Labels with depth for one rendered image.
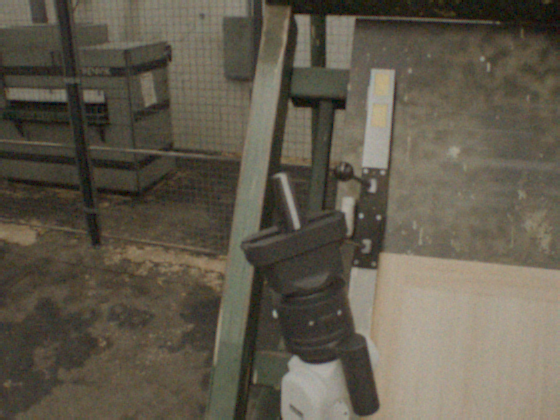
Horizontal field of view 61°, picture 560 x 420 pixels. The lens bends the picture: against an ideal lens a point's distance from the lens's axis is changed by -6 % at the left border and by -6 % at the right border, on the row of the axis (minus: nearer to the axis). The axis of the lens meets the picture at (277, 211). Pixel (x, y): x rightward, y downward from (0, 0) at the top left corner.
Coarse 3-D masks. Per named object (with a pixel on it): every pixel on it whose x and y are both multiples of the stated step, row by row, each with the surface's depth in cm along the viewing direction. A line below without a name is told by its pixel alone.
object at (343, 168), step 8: (336, 168) 90; (344, 168) 89; (352, 168) 90; (336, 176) 90; (344, 176) 89; (352, 176) 90; (368, 184) 97; (376, 184) 98; (368, 192) 98; (376, 192) 98
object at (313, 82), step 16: (304, 80) 115; (320, 80) 114; (336, 80) 114; (304, 96) 115; (320, 96) 114; (336, 96) 113; (320, 112) 115; (320, 128) 114; (320, 144) 113; (320, 160) 113; (320, 176) 112; (320, 192) 111; (320, 208) 110; (256, 352) 105; (272, 352) 105; (288, 352) 106; (256, 368) 104; (272, 368) 104; (288, 368) 103; (256, 384) 104; (272, 384) 103
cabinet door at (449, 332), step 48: (384, 288) 97; (432, 288) 96; (480, 288) 94; (528, 288) 92; (384, 336) 96; (432, 336) 94; (480, 336) 92; (528, 336) 91; (384, 384) 94; (432, 384) 92; (480, 384) 91; (528, 384) 89
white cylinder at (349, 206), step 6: (342, 198) 102; (348, 198) 101; (354, 198) 101; (348, 204) 101; (354, 204) 101; (342, 210) 102; (348, 210) 101; (354, 210) 101; (348, 216) 100; (354, 216) 101; (348, 222) 100; (354, 222) 101; (348, 228) 100; (348, 234) 100
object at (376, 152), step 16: (384, 96) 103; (368, 112) 103; (368, 128) 102; (384, 128) 102; (368, 144) 102; (384, 144) 101; (368, 160) 101; (384, 160) 100; (352, 272) 97; (368, 272) 97; (352, 288) 96; (368, 288) 96; (352, 304) 96; (368, 304) 95; (368, 320) 95; (368, 336) 94; (352, 416) 92
